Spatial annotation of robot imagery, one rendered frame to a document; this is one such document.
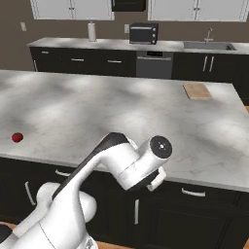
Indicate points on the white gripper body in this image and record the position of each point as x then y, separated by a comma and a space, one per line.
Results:
157, 181

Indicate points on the white wall socket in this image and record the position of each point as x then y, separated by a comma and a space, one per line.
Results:
23, 26
126, 28

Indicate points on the white paper towel roll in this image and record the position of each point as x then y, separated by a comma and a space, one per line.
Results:
92, 31

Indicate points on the black base cupboards with drawers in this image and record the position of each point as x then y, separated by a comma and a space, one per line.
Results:
82, 61

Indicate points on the black base cupboards under sink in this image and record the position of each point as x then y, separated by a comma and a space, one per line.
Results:
210, 69

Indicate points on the black drawer front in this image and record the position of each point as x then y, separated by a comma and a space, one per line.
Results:
220, 196
52, 167

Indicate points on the wooden cutting board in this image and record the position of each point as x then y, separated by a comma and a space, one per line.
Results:
197, 91

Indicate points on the silver tap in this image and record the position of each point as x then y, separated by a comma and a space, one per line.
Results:
209, 36

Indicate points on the white wall cupboards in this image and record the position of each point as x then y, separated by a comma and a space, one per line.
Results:
198, 9
72, 9

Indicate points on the red apple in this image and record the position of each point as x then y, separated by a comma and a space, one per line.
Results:
17, 137

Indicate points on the steel sink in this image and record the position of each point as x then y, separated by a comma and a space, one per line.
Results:
209, 46

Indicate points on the grey dishwasher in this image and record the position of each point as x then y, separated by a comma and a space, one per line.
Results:
154, 64

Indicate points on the black toaster oven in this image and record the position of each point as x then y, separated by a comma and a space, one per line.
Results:
143, 33

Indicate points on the black cupboard door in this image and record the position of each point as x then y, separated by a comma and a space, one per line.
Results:
191, 227
14, 191
113, 210

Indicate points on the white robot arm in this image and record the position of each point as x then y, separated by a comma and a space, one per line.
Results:
74, 207

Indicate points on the black range hood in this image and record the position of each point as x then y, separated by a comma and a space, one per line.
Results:
128, 5

